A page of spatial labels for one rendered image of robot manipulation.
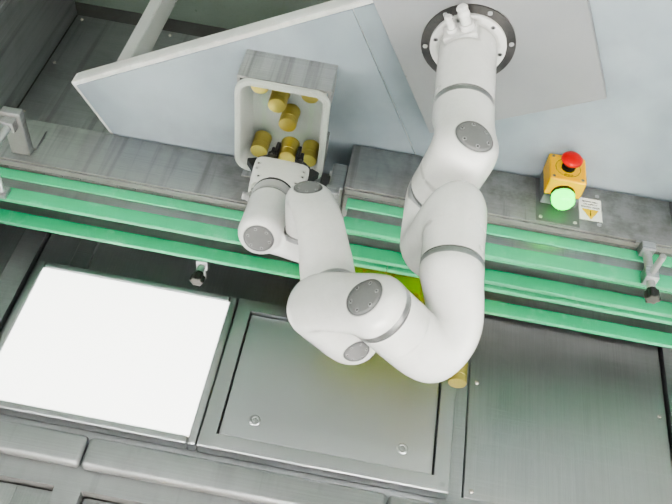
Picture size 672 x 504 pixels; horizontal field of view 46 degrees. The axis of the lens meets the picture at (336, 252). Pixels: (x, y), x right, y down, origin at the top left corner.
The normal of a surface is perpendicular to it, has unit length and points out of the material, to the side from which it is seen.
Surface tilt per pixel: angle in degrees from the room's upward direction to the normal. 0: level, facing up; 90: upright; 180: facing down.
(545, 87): 3
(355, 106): 0
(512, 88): 3
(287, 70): 90
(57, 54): 90
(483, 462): 90
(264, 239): 16
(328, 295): 88
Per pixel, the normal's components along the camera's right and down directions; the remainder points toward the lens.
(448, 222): -0.27, -0.61
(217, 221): 0.10, -0.63
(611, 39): -0.16, 0.76
